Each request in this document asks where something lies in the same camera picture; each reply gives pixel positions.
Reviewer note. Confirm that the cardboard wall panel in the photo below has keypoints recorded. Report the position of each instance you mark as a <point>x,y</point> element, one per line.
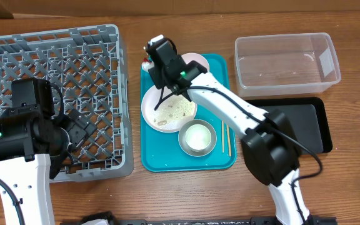
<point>94,8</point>

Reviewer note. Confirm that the small pink-white bowl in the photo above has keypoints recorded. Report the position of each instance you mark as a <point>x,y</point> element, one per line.
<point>191,56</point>

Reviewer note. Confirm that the white napkin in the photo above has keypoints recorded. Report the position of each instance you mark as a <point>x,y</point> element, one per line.
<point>147,66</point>

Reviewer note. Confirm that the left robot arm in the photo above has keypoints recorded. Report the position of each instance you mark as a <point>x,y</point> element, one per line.
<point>34,143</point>

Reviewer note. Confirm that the stainless steel bowl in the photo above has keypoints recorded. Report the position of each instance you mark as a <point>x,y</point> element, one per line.
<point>186,148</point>

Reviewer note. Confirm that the right wooden chopstick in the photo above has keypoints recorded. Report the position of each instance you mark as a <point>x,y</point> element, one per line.
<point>228,141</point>

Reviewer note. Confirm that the clear plastic waste bin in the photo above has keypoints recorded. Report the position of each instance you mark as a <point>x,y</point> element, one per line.
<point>285,64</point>

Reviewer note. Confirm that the white cup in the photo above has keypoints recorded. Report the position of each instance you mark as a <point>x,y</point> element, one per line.
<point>198,137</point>

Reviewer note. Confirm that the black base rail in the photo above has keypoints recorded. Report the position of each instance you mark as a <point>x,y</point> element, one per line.
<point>110,219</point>

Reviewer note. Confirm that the left wooden chopstick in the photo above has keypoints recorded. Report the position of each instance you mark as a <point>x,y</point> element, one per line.
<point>222,136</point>

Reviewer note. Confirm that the grey plastic dishwasher rack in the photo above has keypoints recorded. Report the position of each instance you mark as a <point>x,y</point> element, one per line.
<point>89,66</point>

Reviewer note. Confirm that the black plastic tray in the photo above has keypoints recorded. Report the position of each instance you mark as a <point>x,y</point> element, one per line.
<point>308,119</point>

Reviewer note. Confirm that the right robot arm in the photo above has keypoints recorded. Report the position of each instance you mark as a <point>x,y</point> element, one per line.
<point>269,145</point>

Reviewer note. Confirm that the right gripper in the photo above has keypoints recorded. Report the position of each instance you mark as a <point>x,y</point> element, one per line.
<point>154,74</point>

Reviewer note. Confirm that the wooden chopstick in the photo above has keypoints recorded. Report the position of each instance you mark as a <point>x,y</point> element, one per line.
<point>222,136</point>
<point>228,141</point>

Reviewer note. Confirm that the teal plastic serving tray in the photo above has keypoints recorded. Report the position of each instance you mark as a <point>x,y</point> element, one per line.
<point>161,152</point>

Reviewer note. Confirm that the large white dirty plate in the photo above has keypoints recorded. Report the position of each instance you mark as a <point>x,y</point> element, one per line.
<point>171,115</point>

